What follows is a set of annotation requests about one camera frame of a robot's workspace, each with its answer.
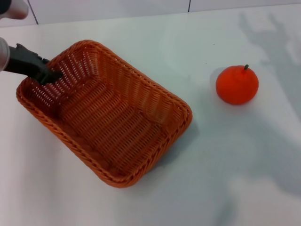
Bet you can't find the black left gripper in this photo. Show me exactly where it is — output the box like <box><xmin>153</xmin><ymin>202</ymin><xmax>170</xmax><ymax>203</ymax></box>
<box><xmin>5</xmin><ymin>43</ymin><xmax>63</xmax><ymax>86</ymax></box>

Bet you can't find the orange woven plastic basket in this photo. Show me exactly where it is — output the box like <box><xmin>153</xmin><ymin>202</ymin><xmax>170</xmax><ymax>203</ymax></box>
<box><xmin>16</xmin><ymin>39</ymin><xmax>193</xmax><ymax>189</ymax></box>

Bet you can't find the orange toy fruit with stem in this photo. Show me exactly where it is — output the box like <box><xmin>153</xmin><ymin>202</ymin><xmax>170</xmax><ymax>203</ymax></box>
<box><xmin>215</xmin><ymin>64</ymin><xmax>260</xmax><ymax>105</ymax></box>

